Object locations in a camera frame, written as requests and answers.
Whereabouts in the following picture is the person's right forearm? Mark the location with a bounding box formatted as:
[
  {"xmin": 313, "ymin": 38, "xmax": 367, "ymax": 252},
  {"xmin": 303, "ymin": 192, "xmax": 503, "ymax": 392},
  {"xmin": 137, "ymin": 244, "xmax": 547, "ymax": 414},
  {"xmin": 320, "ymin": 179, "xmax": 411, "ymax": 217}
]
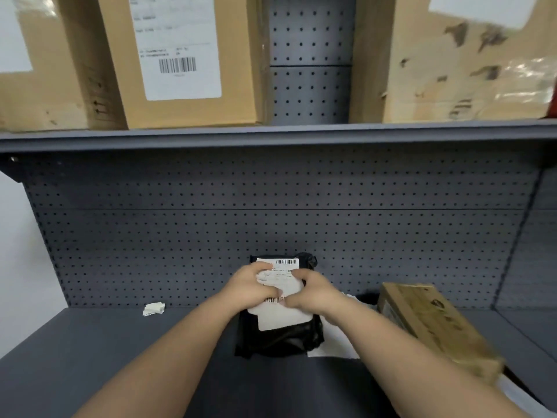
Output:
[{"xmin": 324, "ymin": 298, "xmax": 548, "ymax": 418}]

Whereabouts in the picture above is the narrow grey pegboard panel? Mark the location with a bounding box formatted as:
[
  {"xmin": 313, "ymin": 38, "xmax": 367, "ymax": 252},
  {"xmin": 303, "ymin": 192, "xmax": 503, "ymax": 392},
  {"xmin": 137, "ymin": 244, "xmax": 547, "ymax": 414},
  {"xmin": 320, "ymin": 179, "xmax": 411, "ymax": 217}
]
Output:
[{"xmin": 266, "ymin": 0, "xmax": 357, "ymax": 126}]

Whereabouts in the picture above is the brown printed cardboard box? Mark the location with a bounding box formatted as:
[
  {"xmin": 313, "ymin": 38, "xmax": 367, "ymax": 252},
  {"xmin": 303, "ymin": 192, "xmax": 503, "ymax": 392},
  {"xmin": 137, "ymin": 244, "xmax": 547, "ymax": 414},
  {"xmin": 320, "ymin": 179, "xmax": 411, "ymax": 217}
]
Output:
[{"xmin": 376, "ymin": 282, "xmax": 506, "ymax": 386}]

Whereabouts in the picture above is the wide grey pegboard panel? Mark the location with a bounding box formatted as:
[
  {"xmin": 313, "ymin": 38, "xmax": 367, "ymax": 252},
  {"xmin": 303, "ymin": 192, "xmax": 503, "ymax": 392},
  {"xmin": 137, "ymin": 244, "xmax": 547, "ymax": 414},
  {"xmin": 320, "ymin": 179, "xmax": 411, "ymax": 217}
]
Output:
[{"xmin": 21, "ymin": 145, "xmax": 542, "ymax": 309}]

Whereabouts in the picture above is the plain cardboard box white label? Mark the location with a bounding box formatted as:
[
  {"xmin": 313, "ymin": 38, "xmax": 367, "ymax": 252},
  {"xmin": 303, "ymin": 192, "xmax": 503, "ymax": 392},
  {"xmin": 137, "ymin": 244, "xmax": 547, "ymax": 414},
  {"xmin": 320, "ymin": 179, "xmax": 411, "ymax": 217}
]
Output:
[{"xmin": 0, "ymin": 0, "xmax": 128, "ymax": 133}]

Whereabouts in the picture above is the black parcel bag white label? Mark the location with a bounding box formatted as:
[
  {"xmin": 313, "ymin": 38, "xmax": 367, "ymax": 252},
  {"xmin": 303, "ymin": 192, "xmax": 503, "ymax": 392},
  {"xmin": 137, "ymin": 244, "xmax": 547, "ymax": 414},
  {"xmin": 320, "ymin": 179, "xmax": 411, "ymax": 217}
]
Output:
[{"xmin": 234, "ymin": 252, "xmax": 326, "ymax": 359}]

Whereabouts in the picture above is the person's left forearm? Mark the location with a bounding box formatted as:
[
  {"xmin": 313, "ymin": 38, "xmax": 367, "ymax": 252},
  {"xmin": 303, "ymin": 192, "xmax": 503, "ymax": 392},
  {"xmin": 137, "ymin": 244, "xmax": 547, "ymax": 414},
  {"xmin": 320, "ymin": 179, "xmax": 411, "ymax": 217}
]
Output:
[{"xmin": 72, "ymin": 295, "xmax": 244, "ymax": 418}]

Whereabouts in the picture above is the cardboard box with barcode label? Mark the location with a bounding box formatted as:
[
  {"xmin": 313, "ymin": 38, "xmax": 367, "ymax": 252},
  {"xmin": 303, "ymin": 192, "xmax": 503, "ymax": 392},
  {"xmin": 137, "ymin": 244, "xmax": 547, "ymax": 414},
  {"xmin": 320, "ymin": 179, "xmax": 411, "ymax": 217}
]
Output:
[{"xmin": 96, "ymin": 0, "xmax": 274, "ymax": 129}]

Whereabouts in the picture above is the worn taped cardboard box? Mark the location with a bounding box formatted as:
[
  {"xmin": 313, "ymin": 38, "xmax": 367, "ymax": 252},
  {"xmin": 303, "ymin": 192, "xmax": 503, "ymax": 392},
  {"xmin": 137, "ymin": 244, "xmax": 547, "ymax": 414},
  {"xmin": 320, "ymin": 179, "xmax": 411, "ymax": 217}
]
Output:
[{"xmin": 349, "ymin": 0, "xmax": 557, "ymax": 125}]

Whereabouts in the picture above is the person's right hand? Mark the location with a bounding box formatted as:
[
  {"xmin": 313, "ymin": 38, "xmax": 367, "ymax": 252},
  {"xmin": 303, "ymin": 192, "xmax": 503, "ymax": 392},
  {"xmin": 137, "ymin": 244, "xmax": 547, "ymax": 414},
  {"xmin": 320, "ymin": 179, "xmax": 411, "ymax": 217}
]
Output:
[{"xmin": 282, "ymin": 268, "xmax": 356, "ymax": 328}]

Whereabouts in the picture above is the grey metal shelf board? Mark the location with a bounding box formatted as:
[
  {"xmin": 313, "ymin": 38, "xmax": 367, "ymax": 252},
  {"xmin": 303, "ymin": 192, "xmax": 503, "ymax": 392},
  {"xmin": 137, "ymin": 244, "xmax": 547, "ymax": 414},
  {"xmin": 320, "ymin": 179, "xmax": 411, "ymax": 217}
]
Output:
[{"xmin": 0, "ymin": 119, "xmax": 557, "ymax": 184}]

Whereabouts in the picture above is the white paper sheet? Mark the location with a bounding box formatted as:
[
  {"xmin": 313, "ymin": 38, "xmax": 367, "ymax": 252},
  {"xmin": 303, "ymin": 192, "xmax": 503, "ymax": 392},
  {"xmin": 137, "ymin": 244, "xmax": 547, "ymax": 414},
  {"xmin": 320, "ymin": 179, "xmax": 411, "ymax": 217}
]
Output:
[{"xmin": 306, "ymin": 292, "xmax": 363, "ymax": 360}]

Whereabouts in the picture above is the grey pegboard side panel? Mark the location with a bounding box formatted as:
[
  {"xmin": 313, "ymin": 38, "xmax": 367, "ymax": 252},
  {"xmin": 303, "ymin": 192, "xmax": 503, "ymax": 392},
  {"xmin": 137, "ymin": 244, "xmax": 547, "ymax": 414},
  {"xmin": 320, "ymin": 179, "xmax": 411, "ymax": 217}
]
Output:
[{"xmin": 491, "ymin": 167, "xmax": 557, "ymax": 311}]

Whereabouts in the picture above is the person's left hand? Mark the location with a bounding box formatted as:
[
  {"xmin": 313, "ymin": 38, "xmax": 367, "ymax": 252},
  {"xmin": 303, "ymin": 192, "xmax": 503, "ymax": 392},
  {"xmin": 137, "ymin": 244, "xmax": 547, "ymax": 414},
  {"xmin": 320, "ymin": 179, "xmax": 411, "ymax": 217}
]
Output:
[{"xmin": 222, "ymin": 262, "xmax": 284, "ymax": 313}]

